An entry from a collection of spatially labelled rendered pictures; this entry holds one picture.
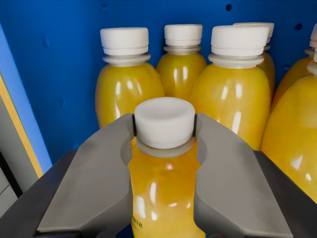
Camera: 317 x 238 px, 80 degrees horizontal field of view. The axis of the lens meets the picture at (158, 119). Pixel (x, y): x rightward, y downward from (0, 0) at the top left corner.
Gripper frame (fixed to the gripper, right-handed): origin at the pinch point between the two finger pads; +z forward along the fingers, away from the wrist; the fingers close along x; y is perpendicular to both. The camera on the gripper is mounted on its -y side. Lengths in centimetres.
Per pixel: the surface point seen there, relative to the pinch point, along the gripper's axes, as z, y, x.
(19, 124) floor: 108, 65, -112
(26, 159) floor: 108, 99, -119
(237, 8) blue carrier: 14.8, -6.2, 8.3
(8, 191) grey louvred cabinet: 94, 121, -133
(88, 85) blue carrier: 5.7, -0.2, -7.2
